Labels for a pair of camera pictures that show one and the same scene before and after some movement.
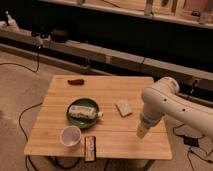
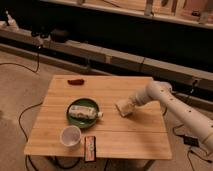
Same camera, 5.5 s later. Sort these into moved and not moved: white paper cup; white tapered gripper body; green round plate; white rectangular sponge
Moved: white tapered gripper body
Not moved: white paper cup; white rectangular sponge; green round plate
